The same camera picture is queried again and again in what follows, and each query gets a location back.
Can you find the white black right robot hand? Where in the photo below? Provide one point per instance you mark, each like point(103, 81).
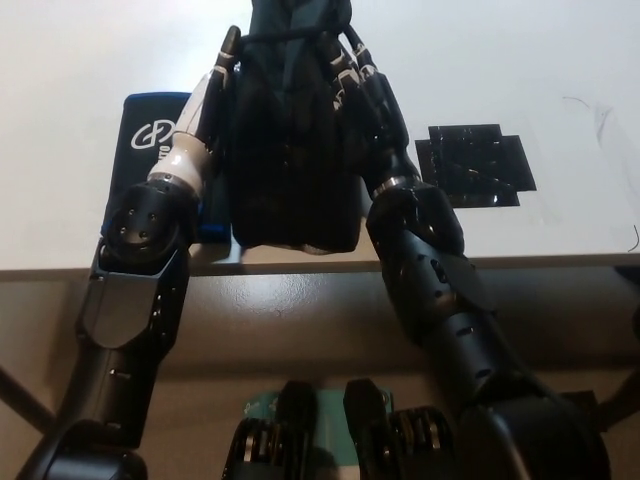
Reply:
point(370, 115)

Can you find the black lunch bag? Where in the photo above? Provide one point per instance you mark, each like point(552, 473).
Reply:
point(290, 165)

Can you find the black tape patch on table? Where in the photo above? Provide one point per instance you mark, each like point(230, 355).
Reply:
point(475, 165)

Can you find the black blue-trimmed Strebito notebook pouch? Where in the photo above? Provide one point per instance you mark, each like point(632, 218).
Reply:
point(145, 135)

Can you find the thin dark thread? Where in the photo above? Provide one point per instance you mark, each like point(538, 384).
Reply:
point(625, 165)

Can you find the black table leg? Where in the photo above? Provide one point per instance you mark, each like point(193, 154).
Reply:
point(25, 395)

